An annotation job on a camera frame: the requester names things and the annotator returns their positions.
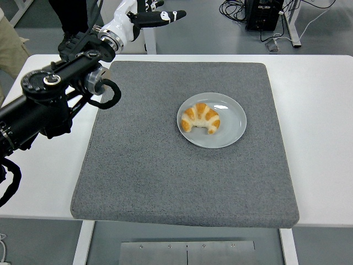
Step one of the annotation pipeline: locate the clear floor cable cover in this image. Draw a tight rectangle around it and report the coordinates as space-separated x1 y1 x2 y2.
265 38 281 54

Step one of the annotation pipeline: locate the white table leg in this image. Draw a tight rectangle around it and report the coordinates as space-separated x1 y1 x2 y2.
72 220 96 265
279 227 300 265

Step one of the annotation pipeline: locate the black cable coil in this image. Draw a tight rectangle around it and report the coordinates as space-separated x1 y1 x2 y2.
219 0 248 23

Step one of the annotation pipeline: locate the white desk foot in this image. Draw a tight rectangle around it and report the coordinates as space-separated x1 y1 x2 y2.
10 0 35 28

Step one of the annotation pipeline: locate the white cable on floor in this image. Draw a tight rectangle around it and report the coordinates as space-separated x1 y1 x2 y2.
271 0 339 44

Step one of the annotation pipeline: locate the thin white cable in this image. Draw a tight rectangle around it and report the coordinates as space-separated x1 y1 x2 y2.
0 233 10 263

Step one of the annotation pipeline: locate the black computer case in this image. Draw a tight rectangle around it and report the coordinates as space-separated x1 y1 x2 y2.
244 0 285 31

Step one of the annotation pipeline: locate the white desk post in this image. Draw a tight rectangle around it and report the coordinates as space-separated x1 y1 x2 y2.
138 0 157 55

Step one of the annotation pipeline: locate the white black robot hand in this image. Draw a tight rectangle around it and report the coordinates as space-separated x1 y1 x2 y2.
98 0 188 44

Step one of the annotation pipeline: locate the person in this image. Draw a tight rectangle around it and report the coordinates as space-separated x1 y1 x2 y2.
0 7 31 106
49 0 96 55

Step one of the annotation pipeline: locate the golden croissant bread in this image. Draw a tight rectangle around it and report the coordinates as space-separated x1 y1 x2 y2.
180 102 221 135

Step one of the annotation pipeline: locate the white desk leg with foot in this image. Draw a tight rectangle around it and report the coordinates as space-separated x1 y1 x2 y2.
284 0 302 49

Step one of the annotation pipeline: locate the grey round plate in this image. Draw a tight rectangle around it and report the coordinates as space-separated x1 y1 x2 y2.
176 92 248 149

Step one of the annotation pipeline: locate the grey speckled mat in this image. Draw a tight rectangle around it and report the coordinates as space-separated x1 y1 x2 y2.
70 60 301 229

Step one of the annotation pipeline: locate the grey metal plate with screws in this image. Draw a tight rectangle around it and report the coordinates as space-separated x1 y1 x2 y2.
120 240 256 265

